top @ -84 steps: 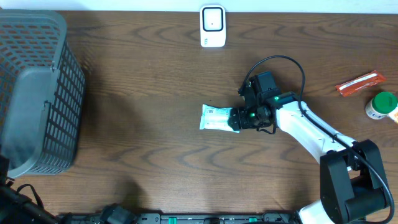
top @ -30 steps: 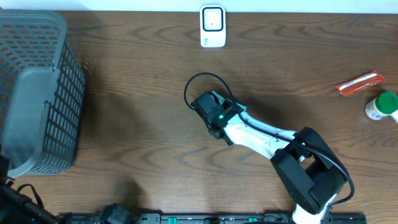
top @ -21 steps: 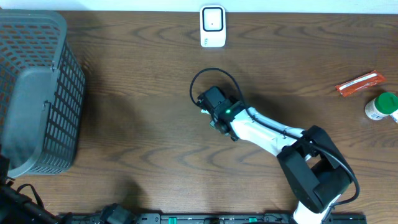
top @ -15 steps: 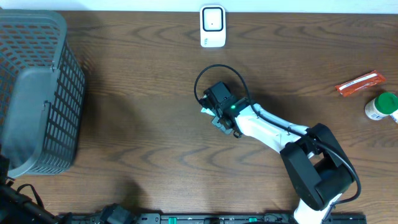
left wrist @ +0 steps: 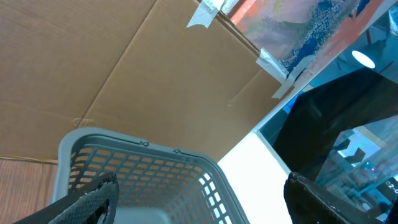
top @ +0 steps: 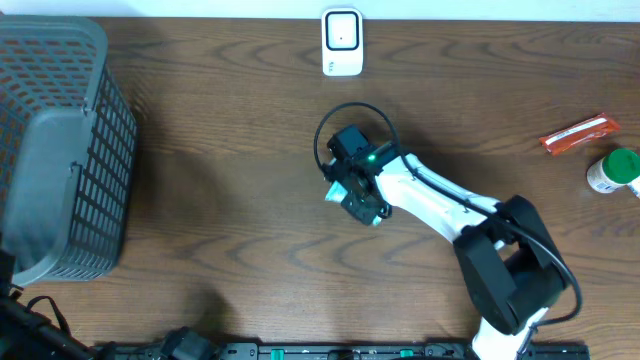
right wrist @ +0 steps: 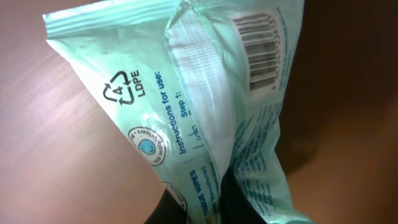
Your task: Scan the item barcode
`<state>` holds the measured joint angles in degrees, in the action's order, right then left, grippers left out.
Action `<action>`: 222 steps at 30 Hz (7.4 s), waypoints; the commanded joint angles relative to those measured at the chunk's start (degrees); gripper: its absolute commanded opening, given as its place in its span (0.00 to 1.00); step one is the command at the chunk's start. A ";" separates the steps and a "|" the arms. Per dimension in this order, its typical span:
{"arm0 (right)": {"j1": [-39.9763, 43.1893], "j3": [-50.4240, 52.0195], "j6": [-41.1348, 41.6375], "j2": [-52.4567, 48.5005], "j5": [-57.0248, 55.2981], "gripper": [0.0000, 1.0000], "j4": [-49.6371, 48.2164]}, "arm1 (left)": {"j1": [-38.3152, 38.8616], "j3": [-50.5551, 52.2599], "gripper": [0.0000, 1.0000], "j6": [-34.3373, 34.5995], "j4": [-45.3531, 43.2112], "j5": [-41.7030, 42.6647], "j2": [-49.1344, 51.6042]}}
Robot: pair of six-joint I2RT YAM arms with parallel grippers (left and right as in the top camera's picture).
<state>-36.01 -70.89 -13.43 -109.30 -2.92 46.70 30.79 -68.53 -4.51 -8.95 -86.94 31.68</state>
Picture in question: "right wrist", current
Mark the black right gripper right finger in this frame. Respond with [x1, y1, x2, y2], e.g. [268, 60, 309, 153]
[220, 168, 267, 224]

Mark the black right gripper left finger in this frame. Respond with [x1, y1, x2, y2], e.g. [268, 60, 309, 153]
[144, 190, 187, 224]

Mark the mint Zappy wipes pack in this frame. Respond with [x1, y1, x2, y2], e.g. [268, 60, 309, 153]
[43, 0, 310, 224]

